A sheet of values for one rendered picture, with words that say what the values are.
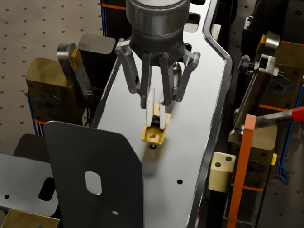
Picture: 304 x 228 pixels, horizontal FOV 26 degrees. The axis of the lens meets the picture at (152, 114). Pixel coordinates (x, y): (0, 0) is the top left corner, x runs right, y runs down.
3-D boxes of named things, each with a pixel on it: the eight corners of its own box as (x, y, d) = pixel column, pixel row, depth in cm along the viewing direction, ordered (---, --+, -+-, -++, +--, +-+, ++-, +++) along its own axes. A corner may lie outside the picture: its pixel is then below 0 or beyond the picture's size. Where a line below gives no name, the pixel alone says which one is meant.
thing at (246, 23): (232, 106, 157) (245, 16, 135) (244, 109, 157) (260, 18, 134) (229, 119, 155) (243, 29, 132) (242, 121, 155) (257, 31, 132)
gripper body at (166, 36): (192, 4, 95) (189, 49, 103) (135, -5, 97) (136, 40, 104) (181, 40, 91) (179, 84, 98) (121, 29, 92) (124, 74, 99)
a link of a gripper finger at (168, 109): (166, 85, 106) (184, 88, 105) (166, 106, 110) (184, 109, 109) (164, 92, 105) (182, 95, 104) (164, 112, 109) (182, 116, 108)
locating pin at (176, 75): (166, 79, 125) (167, 54, 120) (182, 82, 124) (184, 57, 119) (162, 91, 123) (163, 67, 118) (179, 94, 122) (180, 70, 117)
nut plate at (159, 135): (152, 103, 116) (152, 99, 115) (173, 107, 115) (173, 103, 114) (140, 140, 110) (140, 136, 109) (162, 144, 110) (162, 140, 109)
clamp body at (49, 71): (45, 162, 148) (21, 52, 121) (95, 172, 146) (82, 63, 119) (34, 186, 144) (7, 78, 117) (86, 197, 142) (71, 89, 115)
